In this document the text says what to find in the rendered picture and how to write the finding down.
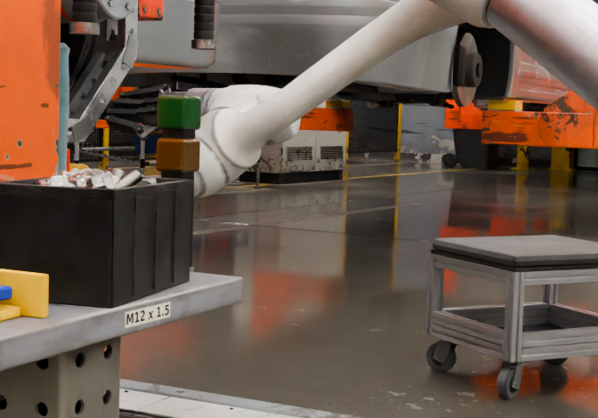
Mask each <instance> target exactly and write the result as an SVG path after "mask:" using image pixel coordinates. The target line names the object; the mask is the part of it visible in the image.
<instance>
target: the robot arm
mask: <svg viewBox="0 0 598 418"><path fill-rule="evenodd" d="M466 22H468V23H469V24H471V25H473V26H475V27H479V28H495V29H497V30H498V31H499V32H500V33H501V34H503V35H504V36H505V37H507V38H508V39H509V40H510V41H512V42H513V43H514V44H516V45H517V46H518V47H519V48H520V49H522V50H523V51H524V52H525V53H527V54H528V55H529V56H530V57H531V58H532V59H533V60H535V61H536V62H537V63H538V64H540V65H541V66H542V67H543V68H545V69H546V70H547V71H548V72H550V73H551V74H552V75H553V76H555V77H556V78H557V79H559V80H560V81H561V82H562V83H564V84H565V85H566V86H567V87H569V88H570V89H571V90H572V91H573V92H574V93H575V94H577V95H578V96H579V97H580V98H581V99H583V100H584V101H585V102H587V103H588V104H589V105H590V106H592V107H593V108H594V109H595V110H597V111H598V4H596V3H595V2H594V1H592V0H400V1H399V2H398V3H396V5H394V6H393V7H392V8H390V9H389V10H387V11H386V12H384V13H383V14H382V15H380V16H379V17H377V18H376V19H375V20H373V21H371V22H370V23H369V24H367V25H366V27H364V28H362V29H361V30H360V31H358V32H357V33H356V34H354V35H353V36H351V37H350V38H349V39H347V40H346V41H345V42H343V43H342V44H340V45H339V46H338V47H336V48H335V49H334V50H333V51H332V52H330V53H329V54H328V55H326V56H325V57H324V58H322V59H321V60H320V61H318V62H317V63H316V64H314V65H313V66H312V67H310V68H309V69H307V70H306V71H305V72H303V73H302V74H301V75H300V76H299V77H297V78H296V79H295V80H293V81H292V82H291V83H289V84H288V85H287V86H285V87H284V88H283V89H279V88H276V87H271V86H266V85H255V84H240V85H232V86H229V87H226V88H219V89H218V88H192V89H190V90H188V91H187V92H172V91H171V89H170V87H169V85H168V84H162V85H159V86H157V87H151V88H145V89H140V90H134V91H128V92H121V93H120V94H119V98H117V99H114V100H111V101H110V102H109V104H108V105H107V107H106V108H105V109H104V111H103V113H102V114H101V116H100V118H99V120H106V122H107V124H108V125H109V128H110V129H113V130H116V131H120V132H122V133H128V134H131V135H134V136H138V137H139V138H140V139H141V140H142V141H145V140H147V139H148V136H147V134H149V133H150V132H152V131H155V132H157V131H160V130H162V129H159V128H158V125H157V123H158V96H160V95H181V96H198V97H199V98H200V99H201V126H200V128H199V129H198V130H195V139H199V140H200V161H199V170H198V171H197V172H194V198H202V197H207V196H210V195H213V194H214V193H216V192H218V191H219V190H220V189H222V188H223V187H224V186H225V185H226V184H231V183H232V182H233V181H235V180H236V179H237V178H238V177H239V176H240V175H241V174H242V173H243V172H245V171H246V170H247V169H248V168H250V167H251V166H252V165H254V164H255V163H256V162H257V161H258V160H259V158H260V155H261V149H265V148H266V146H267V145H276V144H280V143H282V142H284V141H288V140H290V139H292V138H294V137H295V136H296V135H297V133H298V130H299V127H300V123H301V117H303V116H304V115H306V114H307V113H309V112H310V111H311V110H313V109H315V108H316V107H317V106H318V105H320V104H321V103H322V102H324V101H325V100H327V99H329V98H330V97H332V96H333V95H335V94H336V93H337V92H339V91H341V90H342V89H343V88H344V87H346V86H347V85H348V84H350V83H352V82H353V81H355V80H356V79H358V78H359V77H361V76H362V75H364V74H365V73H367V72H368V71H369V70H370V69H372V68H373V67H375V66H376V65H378V64H379V63H381V62H382V61H384V60H386V59H387V58H389V57H390V56H392V55H393V54H395V53H396V52H397V51H399V50H401V49H402V48H404V47H406V46H407V45H409V44H412V43H414V42H415V41H417V40H419V39H421V38H423V37H426V36H429V35H431V34H434V33H436V32H439V31H442V30H444V29H447V28H451V27H454V26H456V25H460V24H463V23H466ZM127 97H129V98H130V99H128V98H127ZM137 123H140V124H137Z"/></svg>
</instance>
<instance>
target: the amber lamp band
mask: <svg viewBox="0 0 598 418"><path fill-rule="evenodd" d="M199 161H200V140H199V139H175V138H159V139H158V140H157V163H156V168H157V170H158V171H160V172H170V173H194V172H197V171H198V170H199Z"/></svg>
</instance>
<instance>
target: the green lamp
mask: <svg viewBox="0 0 598 418"><path fill-rule="evenodd" d="M157 125H158V128H159V129H166V130H198V129H199V128H200V126H201V99H200V98H199V97H198V96H181V95H160V96H158V123H157Z"/></svg>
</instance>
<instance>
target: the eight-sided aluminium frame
mask: <svg viewBox="0 0 598 418"><path fill-rule="evenodd" d="M137 25H138V1H137V4H136V6H135V7H134V9H133V11H132V12H131V13H130V14H129V15H128V16H127V17H125V18H123V19H120V20H104V21H102V22H100V35H99V46H98V50H97V52H96V53H95V54H94V56H93V57H92V59H91V60H90V62H89V63H88V65H87V66H86V68H85V70H84V72H83V73H82V75H81V76H80V77H79V78H78V80H77V82H76V83H75V85H74V86H73V88H72V89H71V91H70V93H69V130H68V143H77V142H84V141H85V140H86V139H87V137H88V135H89V134H90V133H92V132H93V128H94V126H95V124H96V123H97V121H98V120H99V118H100V116H101V114H102V113H103V111H104V109H105V108H106V107H107V105H108V104H109V102H110V100H111V98H112V97H113V95H114V94H115V92H116V90H117V88H118V87H119V86H120V84H121V83H122V81H123V79H124V78H125V76H126V74H127V72H128V71H129V69H130V68H133V63H134V61H135V60H136V58H137V49H138V45H139V42H138V41H137Z"/></svg>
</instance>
